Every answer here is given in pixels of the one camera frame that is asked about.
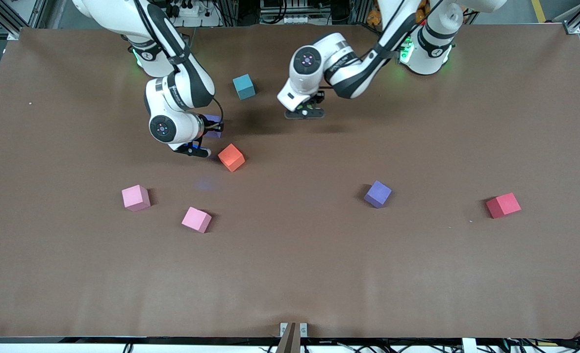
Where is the metal bracket with brown post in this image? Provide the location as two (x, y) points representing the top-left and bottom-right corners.
(276, 322), (308, 353)

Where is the purple foam cube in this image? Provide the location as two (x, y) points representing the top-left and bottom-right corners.
(363, 180), (393, 209)
(203, 114), (223, 139)

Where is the pink foam cube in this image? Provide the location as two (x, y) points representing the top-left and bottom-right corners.
(121, 184), (151, 212)
(181, 206), (213, 234)

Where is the red foam cube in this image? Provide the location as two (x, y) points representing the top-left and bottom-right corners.
(485, 192), (522, 219)

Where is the white power strip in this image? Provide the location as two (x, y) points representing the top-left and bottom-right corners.
(165, 0), (202, 18)

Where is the brown table mat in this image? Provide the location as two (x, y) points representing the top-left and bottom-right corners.
(0, 22), (580, 339)

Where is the orange foam cube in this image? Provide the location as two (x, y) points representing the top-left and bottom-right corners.
(217, 143), (246, 173)

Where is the cyan foam cube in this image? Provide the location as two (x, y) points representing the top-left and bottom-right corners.
(232, 74), (256, 101)

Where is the white electronics box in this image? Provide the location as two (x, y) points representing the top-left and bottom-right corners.
(259, 0), (320, 25)

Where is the orange netted fruit bag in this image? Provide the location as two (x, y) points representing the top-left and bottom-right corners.
(367, 0), (430, 26)

